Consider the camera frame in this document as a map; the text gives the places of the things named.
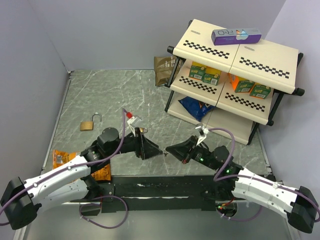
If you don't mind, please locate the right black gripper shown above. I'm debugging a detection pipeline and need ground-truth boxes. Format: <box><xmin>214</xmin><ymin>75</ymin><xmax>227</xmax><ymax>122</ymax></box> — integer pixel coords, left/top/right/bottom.
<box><xmin>166</xmin><ymin>135</ymin><xmax>219</xmax><ymax>171</ymax></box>

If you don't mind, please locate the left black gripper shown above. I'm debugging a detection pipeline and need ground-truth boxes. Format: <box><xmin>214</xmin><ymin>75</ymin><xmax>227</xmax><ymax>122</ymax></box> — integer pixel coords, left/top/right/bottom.
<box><xmin>106</xmin><ymin>127</ymin><xmax>163</xmax><ymax>159</ymax></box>

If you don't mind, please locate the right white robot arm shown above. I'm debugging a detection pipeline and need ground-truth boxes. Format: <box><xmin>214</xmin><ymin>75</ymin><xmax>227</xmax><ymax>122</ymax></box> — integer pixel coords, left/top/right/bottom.
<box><xmin>165</xmin><ymin>135</ymin><xmax>320</xmax><ymax>234</ymax></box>

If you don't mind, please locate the blue snack bag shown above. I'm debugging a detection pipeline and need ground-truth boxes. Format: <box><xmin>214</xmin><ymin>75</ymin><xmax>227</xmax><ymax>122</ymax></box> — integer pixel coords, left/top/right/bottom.
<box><xmin>178</xmin><ymin>96</ymin><xmax>215</xmax><ymax>122</ymax></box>

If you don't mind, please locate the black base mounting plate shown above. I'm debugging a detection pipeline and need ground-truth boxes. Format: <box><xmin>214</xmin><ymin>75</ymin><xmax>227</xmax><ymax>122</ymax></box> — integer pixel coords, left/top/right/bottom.
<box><xmin>68</xmin><ymin>174</ymin><xmax>253</xmax><ymax>215</ymax></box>

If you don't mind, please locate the orange chips bag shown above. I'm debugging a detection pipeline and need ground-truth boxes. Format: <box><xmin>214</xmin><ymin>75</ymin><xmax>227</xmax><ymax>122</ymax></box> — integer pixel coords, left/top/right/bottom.
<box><xmin>52</xmin><ymin>149</ymin><xmax>112</xmax><ymax>181</ymax></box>

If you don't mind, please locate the green box far left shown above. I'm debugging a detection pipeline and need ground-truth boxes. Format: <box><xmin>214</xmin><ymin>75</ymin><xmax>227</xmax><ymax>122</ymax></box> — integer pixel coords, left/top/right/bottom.
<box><xmin>188</xmin><ymin>61</ymin><xmax>207</xmax><ymax>81</ymax></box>

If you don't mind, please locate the brown foil pouch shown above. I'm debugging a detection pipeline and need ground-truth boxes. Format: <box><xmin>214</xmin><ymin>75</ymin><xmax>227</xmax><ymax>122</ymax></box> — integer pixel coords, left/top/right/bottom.
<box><xmin>153</xmin><ymin>56</ymin><xmax>177</xmax><ymax>87</ymax></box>

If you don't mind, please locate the beige three-tier shelf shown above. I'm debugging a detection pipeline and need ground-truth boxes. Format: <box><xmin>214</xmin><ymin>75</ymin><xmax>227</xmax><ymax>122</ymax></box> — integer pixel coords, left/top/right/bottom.
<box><xmin>165</xmin><ymin>19</ymin><xmax>305</xmax><ymax>145</ymax></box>

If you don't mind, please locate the orange green box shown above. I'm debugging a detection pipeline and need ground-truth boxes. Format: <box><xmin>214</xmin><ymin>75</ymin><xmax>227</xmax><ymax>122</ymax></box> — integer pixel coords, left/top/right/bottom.
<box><xmin>228</xmin><ymin>73</ymin><xmax>255</xmax><ymax>93</ymax></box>

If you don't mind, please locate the green box far right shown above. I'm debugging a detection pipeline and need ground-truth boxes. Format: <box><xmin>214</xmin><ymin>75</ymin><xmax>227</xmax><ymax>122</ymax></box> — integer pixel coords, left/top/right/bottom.
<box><xmin>249</xmin><ymin>82</ymin><xmax>272</xmax><ymax>99</ymax></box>

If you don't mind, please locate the purple toothpaste box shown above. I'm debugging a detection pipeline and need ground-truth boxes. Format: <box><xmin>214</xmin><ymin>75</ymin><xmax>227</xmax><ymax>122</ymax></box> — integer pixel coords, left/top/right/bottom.
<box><xmin>211</xmin><ymin>27</ymin><xmax>262</xmax><ymax>46</ymax></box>

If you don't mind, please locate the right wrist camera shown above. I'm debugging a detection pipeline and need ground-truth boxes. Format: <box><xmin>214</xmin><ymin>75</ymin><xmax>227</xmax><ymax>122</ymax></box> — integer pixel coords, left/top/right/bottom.
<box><xmin>195</xmin><ymin>122</ymin><xmax>209</xmax><ymax>146</ymax></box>

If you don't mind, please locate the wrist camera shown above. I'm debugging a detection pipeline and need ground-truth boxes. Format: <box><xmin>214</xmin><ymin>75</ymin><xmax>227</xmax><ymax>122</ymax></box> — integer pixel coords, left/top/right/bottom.
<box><xmin>195</xmin><ymin>122</ymin><xmax>209</xmax><ymax>146</ymax></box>
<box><xmin>125</xmin><ymin>111</ymin><xmax>143</xmax><ymax>136</ymax></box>

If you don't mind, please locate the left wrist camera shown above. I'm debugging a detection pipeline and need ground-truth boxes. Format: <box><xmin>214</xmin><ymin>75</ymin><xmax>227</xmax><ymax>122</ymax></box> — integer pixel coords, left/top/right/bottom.
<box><xmin>125</xmin><ymin>111</ymin><xmax>143</xmax><ymax>136</ymax></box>

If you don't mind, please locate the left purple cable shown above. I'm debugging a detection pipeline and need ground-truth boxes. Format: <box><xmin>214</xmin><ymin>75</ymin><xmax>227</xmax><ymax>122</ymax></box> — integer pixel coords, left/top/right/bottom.
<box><xmin>0</xmin><ymin>108</ymin><xmax>130</xmax><ymax>229</ymax></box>

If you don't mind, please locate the purple cable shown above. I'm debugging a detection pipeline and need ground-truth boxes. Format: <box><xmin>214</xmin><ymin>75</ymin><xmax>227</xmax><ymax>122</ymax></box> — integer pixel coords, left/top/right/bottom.
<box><xmin>0</xmin><ymin>108</ymin><xmax>130</xmax><ymax>229</ymax></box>
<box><xmin>207</xmin><ymin>127</ymin><xmax>320</xmax><ymax>223</ymax></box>

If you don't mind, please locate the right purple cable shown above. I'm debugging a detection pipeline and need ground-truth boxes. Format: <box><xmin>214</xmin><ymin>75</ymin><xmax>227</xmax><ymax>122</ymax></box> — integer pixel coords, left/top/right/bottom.
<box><xmin>207</xmin><ymin>127</ymin><xmax>320</xmax><ymax>223</ymax></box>

